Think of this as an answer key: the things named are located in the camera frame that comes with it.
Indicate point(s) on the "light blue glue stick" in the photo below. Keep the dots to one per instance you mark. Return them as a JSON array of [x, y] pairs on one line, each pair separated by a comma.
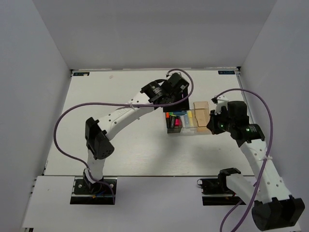
[[187, 121]]

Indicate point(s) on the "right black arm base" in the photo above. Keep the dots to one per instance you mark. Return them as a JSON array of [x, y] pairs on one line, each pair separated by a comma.
[[213, 195]]

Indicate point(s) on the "blue table label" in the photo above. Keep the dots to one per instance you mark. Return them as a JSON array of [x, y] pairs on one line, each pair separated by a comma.
[[225, 72], [81, 73]]

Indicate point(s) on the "yellow cap black highlighter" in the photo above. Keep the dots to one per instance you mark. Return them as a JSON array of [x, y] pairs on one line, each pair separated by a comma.
[[172, 121]]

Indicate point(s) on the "right blue table label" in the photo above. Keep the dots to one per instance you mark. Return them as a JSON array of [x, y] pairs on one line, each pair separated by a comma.
[[225, 72]]

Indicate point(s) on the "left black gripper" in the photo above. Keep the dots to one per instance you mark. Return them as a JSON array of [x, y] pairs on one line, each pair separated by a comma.
[[183, 106]]

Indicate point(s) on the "pink cap black highlighter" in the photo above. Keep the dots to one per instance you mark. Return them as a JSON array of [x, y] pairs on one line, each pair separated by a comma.
[[178, 123]]

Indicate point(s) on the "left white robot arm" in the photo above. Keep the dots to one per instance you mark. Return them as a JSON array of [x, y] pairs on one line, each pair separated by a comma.
[[100, 132]]

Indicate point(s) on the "pale yellow glue stick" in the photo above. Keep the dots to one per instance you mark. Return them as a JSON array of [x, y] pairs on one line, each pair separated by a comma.
[[190, 115]]

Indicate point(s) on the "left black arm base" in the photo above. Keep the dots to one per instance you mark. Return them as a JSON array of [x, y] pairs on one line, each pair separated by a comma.
[[83, 195]]

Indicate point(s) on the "blue round jar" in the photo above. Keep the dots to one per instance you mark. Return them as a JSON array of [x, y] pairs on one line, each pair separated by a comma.
[[180, 113]]

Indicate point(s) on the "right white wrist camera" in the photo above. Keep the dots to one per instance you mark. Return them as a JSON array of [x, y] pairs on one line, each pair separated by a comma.
[[220, 101]]

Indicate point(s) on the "dark grey transparent bin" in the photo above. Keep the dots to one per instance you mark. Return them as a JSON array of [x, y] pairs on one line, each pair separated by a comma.
[[174, 130]]

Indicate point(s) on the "green cap black highlighter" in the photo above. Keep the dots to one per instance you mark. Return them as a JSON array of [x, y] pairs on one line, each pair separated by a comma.
[[170, 113]]

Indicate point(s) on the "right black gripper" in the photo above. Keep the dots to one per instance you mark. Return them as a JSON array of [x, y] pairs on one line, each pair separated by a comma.
[[212, 124]]

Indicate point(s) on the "orange cap black highlighter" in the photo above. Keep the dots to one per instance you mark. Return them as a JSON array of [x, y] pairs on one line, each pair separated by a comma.
[[167, 119]]

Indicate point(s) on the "left blue table label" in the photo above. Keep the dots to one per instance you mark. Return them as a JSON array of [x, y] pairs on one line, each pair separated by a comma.
[[81, 73]]

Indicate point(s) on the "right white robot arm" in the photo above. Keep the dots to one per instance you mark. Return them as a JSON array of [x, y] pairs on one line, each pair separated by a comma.
[[273, 205]]

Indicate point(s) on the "clear transparent bin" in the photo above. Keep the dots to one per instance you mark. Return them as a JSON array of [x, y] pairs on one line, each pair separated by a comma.
[[193, 128]]

